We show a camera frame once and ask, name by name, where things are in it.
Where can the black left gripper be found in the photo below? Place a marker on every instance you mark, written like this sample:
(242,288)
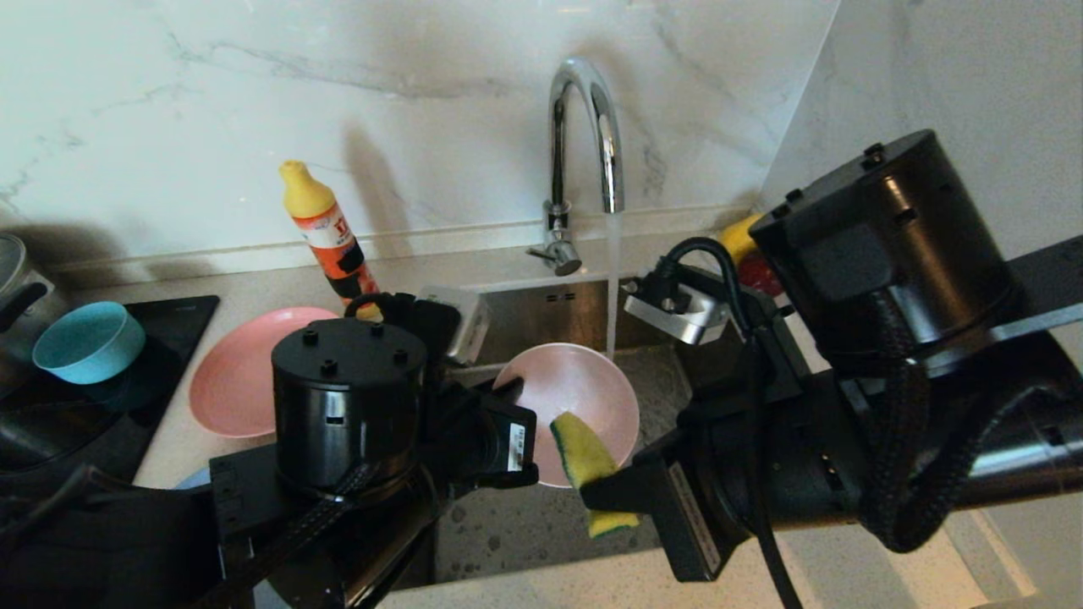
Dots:
(482,440)

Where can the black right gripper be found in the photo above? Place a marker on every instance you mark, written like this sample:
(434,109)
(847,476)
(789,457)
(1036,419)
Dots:
(702,499)

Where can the pink bowl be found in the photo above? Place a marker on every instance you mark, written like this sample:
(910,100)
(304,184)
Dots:
(584,381)

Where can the chrome gooseneck faucet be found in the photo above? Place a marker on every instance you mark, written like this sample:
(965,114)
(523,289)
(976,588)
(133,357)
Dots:
(556,169)

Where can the yellow-capped orange dish soap bottle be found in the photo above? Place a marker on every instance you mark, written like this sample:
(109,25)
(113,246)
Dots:
(330,241)

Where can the teal bowl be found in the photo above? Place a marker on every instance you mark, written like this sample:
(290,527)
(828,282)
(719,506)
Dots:
(85,338)

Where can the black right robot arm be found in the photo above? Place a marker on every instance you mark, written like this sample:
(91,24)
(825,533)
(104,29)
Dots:
(888,237)

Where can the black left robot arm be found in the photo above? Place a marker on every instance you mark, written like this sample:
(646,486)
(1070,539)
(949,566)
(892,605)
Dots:
(347,406)

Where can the stainless steel sink basin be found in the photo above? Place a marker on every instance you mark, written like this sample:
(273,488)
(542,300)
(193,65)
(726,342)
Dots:
(525,524)

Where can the dark red apple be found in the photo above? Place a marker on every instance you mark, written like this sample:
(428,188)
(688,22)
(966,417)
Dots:
(757,275)

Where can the large pink plate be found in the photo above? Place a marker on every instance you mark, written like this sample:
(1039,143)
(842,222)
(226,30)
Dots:
(237,381)

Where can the yellow pear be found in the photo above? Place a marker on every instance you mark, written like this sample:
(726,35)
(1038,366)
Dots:
(740,241)

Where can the large blue-grey plate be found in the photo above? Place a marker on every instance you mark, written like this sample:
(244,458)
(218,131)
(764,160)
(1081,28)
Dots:
(193,482)

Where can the black glass induction cooktop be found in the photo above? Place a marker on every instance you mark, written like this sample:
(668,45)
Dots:
(182,317)

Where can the black frying pan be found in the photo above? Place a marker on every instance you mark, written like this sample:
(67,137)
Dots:
(51,431)

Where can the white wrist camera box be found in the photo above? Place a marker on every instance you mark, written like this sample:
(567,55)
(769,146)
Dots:
(685,326)
(470,326)

